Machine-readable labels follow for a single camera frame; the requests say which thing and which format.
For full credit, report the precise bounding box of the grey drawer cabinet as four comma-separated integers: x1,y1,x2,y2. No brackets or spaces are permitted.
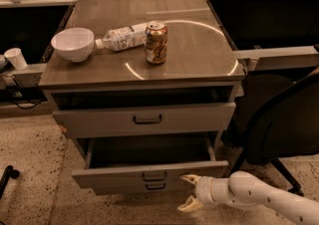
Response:
38,0,247,170

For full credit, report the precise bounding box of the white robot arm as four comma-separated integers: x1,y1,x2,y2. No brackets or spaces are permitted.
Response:
177,171,319,225

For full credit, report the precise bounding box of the grey bottom drawer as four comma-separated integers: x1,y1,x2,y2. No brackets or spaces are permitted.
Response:
92,181,191,195

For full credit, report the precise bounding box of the clear plastic water bottle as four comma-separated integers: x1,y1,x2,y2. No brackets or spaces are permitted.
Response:
95,23,147,52

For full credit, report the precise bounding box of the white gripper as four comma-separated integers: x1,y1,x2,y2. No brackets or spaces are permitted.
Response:
177,174,223,212

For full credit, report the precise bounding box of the black chair caster left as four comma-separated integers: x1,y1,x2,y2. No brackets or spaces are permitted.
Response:
0,165,20,199

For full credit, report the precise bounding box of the white bowl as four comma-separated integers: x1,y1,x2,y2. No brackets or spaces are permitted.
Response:
51,28,95,63

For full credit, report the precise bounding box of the grey drawer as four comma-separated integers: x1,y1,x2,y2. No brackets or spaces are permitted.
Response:
72,132,228,189
92,181,191,195
53,103,235,139

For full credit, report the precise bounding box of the white paper cup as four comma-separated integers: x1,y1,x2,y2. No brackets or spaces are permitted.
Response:
4,48,27,70

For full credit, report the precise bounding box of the orange soda can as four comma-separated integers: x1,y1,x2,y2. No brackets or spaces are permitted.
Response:
145,21,167,65

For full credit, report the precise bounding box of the metal frame rail right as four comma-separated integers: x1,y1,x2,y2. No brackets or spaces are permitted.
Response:
234,46,319,72

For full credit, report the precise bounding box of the grey top drawer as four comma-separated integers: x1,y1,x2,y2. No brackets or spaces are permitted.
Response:
53,103,235,139

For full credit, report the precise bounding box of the black office chair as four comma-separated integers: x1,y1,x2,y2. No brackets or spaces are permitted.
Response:
222,71,319,195

